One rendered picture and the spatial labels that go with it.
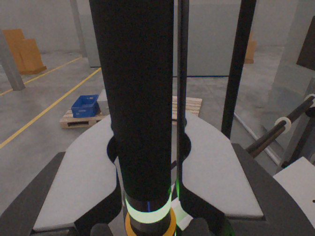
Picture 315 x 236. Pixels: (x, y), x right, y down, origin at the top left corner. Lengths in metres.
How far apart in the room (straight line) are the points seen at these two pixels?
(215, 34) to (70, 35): 10.26
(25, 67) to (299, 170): 8.54
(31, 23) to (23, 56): 6.73
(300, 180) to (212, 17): 5.39
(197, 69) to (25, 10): 12.12
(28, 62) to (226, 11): 7.18
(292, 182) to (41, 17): 14.53
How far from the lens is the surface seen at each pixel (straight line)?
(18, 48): 8.52
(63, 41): 14.11
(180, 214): 0.20
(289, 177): 0.64
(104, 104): 3.27
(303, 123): 0.81
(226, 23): 5.88
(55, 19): 14.15
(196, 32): 5.70
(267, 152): 1.26
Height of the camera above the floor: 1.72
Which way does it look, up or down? 30 degrees down
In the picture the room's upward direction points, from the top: 2 degrees counter-clockwise
